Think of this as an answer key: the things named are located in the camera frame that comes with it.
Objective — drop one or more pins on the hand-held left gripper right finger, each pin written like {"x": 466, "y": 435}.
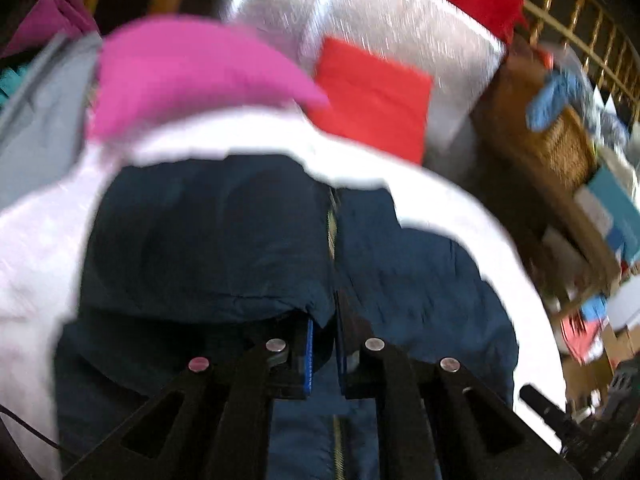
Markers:
{"x": 341, "y": 365}

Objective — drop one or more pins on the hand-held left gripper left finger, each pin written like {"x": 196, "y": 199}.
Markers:
{"x": 308, "y": 365}

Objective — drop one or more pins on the navy blue jacket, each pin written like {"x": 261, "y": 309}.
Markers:
{"x": 215, "y": 240}

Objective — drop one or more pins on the red pillow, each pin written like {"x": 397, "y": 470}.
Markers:
{"x": 375, "y": 97}

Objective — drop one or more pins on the wicker basket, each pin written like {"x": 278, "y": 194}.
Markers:
{"x": 560, "y": 145}

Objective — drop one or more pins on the white embossed blanket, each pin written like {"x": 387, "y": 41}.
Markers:
{"x": 40, "y": 260}

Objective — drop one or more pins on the pink pillow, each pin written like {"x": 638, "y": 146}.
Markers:
{"x": 185, "y": 70}

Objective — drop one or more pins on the light blue cloth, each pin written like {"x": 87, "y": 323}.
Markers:
{"x": 555, "y": 95}

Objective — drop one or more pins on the silver foil mat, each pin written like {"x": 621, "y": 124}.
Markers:
{"x": 400, "y": 20}

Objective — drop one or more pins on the grey garment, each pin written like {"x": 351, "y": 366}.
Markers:
{"x": 45, "y": 115}

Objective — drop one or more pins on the wooden railing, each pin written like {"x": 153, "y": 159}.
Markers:
{"x": 585, "y": 25}

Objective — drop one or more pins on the teal cloth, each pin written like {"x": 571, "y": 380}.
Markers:
{"x": 9, "y": 85}

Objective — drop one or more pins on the magenta cloth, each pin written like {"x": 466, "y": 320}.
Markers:
{"x": 55, "y": 15}

